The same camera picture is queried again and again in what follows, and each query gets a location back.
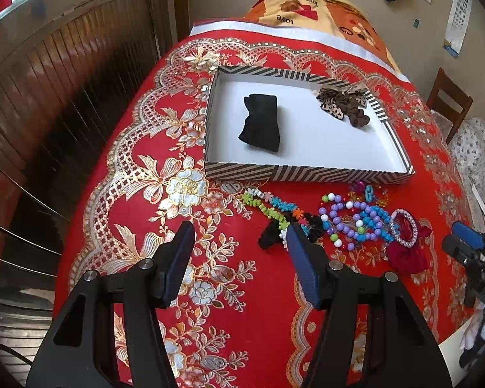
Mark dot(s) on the wooden panelled door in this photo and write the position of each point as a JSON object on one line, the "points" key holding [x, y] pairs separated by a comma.
{"points": [[64, 68]]}

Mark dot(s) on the red floral tablecloth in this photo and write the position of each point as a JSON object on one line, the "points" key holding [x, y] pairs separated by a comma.
{"points": [[242, 323]]}

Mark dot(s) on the floral white cloth cover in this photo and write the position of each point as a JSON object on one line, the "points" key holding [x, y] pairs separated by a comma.
{"points": [[475, 149]]}

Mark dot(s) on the purple plastic hair clips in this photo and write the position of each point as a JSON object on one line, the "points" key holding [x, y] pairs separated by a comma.
{"points": [[365, 192]]}

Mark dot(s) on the black cloth pouch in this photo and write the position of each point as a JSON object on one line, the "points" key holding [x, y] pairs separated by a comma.
{"points": [[260, 123]]}

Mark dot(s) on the leopard print bow hair clip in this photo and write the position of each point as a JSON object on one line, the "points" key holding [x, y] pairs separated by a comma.
{"points": [[341, 105]]}

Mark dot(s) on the black scrunchie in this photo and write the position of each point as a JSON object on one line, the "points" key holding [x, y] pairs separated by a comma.
{"points": [[271, 236]]}

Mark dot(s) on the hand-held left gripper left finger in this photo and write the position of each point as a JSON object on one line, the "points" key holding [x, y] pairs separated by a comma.
{"points": [[178, 266]]}

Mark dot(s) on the orange printed blanket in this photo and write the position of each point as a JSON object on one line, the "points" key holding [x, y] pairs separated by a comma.
{"points": [[307, 8]]}

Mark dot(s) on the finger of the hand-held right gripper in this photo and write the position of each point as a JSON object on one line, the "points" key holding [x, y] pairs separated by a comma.
{"points": [[454, 248], [467, 232]]}

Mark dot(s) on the wall calendar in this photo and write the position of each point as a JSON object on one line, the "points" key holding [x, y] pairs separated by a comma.
{"points": [[460, 12]]}

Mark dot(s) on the white cloth strip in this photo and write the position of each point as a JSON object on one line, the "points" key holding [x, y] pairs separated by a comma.
{"points": [[291, 34]]}

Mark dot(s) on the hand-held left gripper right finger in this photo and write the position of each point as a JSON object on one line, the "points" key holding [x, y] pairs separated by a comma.
{"points": [[307, 275]]}

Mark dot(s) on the wooden chair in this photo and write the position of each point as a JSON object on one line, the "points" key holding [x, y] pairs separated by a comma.
{"points": [[448, 97]]}

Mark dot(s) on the red cloth scrunchie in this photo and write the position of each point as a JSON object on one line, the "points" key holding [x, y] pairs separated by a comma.
{"points": [[408, 258]]}

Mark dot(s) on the striped cardboard box tray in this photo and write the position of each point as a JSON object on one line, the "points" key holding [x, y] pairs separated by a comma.
{"points": [[319, 145]]}

